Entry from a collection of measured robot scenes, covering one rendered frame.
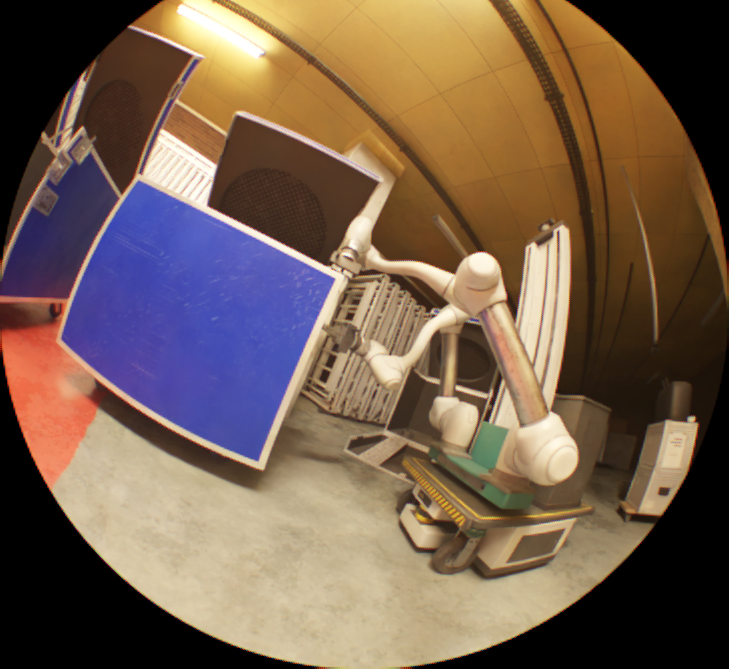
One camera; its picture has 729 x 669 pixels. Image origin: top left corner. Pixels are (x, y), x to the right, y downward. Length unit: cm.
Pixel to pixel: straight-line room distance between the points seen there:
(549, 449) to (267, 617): 80
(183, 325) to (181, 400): 26
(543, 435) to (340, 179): 155
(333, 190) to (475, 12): 199
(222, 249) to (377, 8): 244
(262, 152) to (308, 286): 105
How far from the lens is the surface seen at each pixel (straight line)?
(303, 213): 177
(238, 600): 77
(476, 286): 76
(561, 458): 77
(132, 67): 215
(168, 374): 99
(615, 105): 294
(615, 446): 1063
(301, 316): 91
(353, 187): 160
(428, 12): 266
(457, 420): 134
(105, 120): 236
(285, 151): 167
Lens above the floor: 64
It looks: 15 degrees up
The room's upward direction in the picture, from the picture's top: 23 degrees clockwise
